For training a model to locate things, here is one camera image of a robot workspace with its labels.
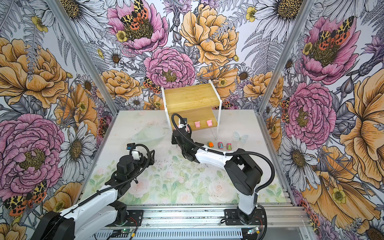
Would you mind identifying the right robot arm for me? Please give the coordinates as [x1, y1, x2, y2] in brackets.
[172, 114, 263, 225]

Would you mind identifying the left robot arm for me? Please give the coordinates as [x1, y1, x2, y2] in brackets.
[32, 143, 155, 240]

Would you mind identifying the wooden two-tier shelf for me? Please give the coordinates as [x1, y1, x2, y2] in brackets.
[162, 80, 223, 140]

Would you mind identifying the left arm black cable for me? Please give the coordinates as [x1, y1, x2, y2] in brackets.
[77, 143, 152, 208]

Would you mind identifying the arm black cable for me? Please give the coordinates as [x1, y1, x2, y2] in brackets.
[77, 143, 152, 208]
[170, 113, 276, 193]

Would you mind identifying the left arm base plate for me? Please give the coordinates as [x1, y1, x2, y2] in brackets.
[108, 210, 144, 227]

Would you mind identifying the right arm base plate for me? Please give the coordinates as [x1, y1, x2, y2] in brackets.
[223, 208, 267, 226]

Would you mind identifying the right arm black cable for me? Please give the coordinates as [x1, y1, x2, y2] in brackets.
[170, 113, 276, 193]

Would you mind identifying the aluminium frame rail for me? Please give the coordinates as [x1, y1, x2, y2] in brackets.
[127, 205, 311, 229]

